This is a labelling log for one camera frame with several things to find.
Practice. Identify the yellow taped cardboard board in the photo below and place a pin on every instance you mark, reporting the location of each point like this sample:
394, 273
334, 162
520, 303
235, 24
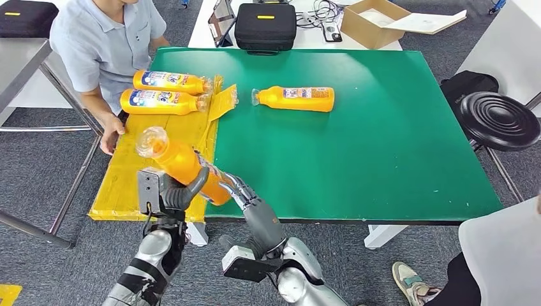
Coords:
127, 177

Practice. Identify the white table leg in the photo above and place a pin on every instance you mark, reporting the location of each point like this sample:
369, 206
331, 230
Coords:
384, 235
198, 234

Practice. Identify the black bag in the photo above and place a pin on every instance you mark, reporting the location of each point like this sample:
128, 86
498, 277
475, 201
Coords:
465, 86

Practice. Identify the blue metal frame piece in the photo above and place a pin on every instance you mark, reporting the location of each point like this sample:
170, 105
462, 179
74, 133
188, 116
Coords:
185, 3
498, 5

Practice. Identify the black tablet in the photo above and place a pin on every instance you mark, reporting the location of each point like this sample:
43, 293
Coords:
220, 23

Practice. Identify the steel table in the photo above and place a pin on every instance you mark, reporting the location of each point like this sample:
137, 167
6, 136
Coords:
21, 59

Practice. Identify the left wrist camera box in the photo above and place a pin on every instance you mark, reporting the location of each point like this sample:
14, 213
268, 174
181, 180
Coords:
150, 190

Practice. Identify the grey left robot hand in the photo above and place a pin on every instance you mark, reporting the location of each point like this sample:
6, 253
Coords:
177, 200

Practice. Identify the open cardboard box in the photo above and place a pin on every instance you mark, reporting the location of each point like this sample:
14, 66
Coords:
363, 34

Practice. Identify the black round stool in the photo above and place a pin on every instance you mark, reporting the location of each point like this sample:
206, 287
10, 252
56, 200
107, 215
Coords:
498, 121

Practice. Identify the person's right hand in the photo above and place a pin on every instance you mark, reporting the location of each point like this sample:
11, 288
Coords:
110, 131

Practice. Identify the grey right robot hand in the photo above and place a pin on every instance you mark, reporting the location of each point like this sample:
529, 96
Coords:
264, 228

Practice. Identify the black case yellow label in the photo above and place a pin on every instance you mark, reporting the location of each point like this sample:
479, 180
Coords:
27, 19
265, 29

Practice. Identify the white sheet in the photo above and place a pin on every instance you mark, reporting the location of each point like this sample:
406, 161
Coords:
376, 17

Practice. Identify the person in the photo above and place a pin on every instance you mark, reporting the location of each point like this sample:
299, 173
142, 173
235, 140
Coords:
101, 46
503, 253

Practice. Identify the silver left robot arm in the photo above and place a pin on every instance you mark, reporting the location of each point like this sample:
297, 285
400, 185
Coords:
148, 262

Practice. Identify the white table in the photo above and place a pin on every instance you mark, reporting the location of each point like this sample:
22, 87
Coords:
507, 50
310, 40

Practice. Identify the person's right forearm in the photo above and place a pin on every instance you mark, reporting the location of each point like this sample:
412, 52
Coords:
95, 107

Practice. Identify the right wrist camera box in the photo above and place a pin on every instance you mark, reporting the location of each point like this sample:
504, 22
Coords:
249, 268

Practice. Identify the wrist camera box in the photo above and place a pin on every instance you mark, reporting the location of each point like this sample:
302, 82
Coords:
249, 268
150, 190

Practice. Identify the orange detergent bottle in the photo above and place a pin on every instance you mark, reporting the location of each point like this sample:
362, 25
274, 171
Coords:
160, 102
296, 100
169, 82
181, 162

